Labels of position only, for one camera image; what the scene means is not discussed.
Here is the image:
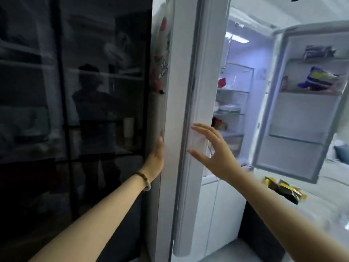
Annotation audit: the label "person's left hand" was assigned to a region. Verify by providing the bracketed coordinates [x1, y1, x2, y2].
[141, 130, 165, 184]

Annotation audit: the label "person's right hand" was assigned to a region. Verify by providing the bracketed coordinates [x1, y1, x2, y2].
[186, 123, 240, 181]

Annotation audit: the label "white fridge door with magnets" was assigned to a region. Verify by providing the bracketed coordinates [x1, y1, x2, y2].
[146, 0, 233, 262]

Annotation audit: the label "person's left forearm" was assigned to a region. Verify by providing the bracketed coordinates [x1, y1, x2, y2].
[27, 172, 151, 262]

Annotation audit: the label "person's right forearm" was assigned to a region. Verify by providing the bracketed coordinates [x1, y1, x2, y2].
[227, 164, 349, 262]

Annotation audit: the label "white and green food container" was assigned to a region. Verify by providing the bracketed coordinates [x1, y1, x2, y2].
[214, 102, 241, 115]

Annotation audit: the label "pink fridge magnet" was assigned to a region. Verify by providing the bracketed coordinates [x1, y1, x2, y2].
[153, 78, 166, 94]

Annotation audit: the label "colourful cartoon fridge magnet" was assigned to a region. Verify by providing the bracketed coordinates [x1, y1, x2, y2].
[154, 55, 169, 79]

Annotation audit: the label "dark glass cabinet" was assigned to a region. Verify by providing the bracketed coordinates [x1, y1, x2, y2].
[0, 0, 154, 262]

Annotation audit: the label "yellow and black packets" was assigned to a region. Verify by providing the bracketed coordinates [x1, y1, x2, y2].
[262, 176, 308, 206]

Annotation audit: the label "black cabinet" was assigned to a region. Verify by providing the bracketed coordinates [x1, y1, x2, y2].
[238, 200, 289, 262]

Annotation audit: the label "white fridge door with shelves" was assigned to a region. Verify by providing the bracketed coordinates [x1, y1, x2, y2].
[250, 24, 349, 185]

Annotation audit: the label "blue cushion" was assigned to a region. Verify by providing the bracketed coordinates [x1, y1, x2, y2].
[334, 145, 349, 162]

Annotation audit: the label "blue and yellow packet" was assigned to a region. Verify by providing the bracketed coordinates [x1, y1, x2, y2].
[297, 66, 342, 92]

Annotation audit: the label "dark snack packet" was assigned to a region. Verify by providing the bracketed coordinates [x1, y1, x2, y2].
[303, 45, 337, 59]

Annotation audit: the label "brown beaded bracelet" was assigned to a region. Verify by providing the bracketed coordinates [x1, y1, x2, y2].
[135, 171, 152, 192]

